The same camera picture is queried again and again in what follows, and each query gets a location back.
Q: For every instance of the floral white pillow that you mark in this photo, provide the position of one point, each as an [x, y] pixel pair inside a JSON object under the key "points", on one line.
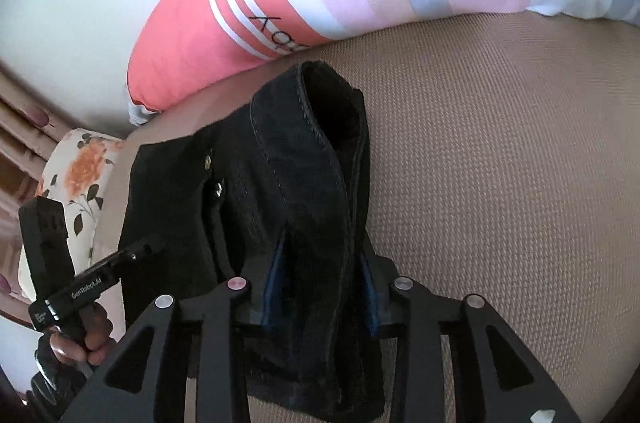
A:
{"points": [[80, 173]]}

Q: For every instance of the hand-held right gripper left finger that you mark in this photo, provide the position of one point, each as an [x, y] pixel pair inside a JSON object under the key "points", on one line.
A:
{"points": [[273, 293]]}

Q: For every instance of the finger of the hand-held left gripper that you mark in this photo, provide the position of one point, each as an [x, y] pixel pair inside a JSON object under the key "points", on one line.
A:
{"points": [[142, 249]]}

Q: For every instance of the person's left hand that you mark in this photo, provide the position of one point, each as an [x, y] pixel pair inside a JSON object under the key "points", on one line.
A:
{"points": [[95, 333]]}

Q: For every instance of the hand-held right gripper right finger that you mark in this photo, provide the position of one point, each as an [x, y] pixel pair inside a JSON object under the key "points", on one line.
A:
{"points": [[369, 298]]}

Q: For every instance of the brown striped curtain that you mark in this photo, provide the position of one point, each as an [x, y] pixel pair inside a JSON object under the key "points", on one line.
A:
{"points": [[20, 128]]}

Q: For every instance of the black pants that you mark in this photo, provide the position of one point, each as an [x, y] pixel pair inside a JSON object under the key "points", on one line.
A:
{"points": [[300, 178]]}

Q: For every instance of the beige woven bed mat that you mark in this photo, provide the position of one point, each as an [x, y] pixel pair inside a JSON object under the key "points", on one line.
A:
{"points": [[500, 153]]}

